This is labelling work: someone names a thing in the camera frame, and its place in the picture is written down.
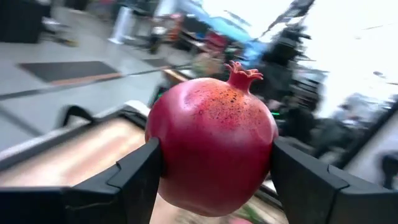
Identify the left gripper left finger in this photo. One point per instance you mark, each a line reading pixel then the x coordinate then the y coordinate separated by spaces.
pixel 130 189

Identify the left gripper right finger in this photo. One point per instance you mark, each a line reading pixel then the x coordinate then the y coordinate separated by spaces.
pixel 311 193

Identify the pink peach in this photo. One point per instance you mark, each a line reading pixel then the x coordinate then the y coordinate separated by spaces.
pixel 240 221

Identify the red pomegranate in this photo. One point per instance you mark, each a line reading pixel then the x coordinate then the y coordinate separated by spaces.
pixel 211 146

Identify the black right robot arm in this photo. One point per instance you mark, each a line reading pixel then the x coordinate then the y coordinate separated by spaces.
pixel 289 93

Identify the black hazard-striped floor mat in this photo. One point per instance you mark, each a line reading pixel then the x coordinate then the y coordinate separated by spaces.
pixel 68 71

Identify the black cabinet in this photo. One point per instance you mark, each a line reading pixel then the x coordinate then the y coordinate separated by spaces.
pixel 21 20

